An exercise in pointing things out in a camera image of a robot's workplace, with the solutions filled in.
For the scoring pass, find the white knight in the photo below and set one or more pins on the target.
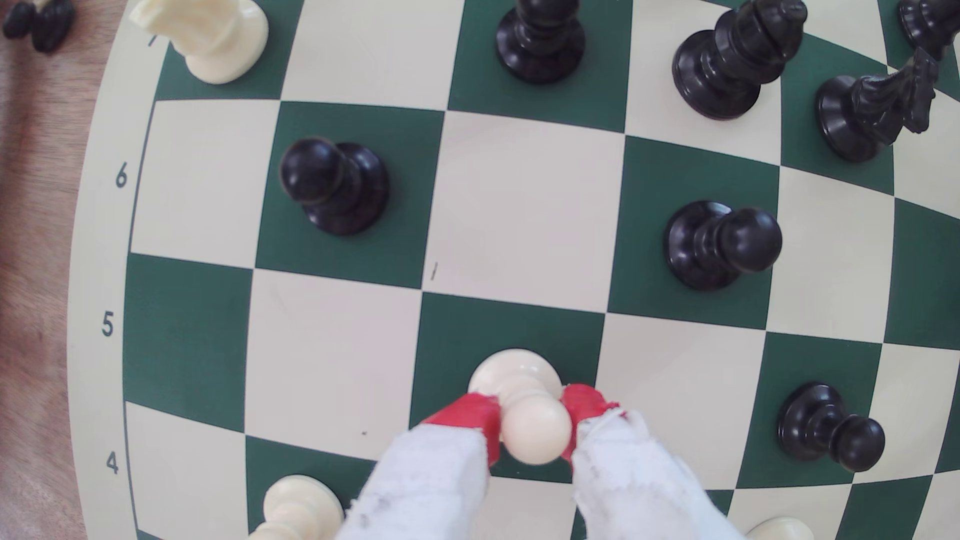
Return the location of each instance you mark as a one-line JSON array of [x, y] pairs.
[[214, 37]]

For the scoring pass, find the white pawn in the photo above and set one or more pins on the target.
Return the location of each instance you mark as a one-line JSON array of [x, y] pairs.
[[296, 510], [534, 424]]

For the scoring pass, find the black rook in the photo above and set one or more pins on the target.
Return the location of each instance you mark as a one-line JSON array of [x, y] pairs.
[[934, 22]]

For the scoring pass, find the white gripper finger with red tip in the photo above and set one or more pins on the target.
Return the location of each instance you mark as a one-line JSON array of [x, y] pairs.
[[637, 487], [427, 487]]

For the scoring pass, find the black bishop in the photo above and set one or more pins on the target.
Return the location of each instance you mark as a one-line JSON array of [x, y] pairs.
[[731, 64]]

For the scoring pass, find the small black object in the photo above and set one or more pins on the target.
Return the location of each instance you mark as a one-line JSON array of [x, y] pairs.
[[16, 20], [54, 22]]

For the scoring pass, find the black knight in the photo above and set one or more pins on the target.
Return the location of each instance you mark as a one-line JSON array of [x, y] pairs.
[[862, 112]]

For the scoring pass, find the black pawn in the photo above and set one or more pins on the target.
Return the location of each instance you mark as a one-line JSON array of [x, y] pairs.
[[337, 187], [540, 41], [720, 244], [825, 427]]

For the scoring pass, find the white queen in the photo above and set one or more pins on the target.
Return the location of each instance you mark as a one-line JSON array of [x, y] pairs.
[[780, 531]]

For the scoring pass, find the green and cream chess mat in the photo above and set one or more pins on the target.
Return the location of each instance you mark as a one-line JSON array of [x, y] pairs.
[[525, 210]]

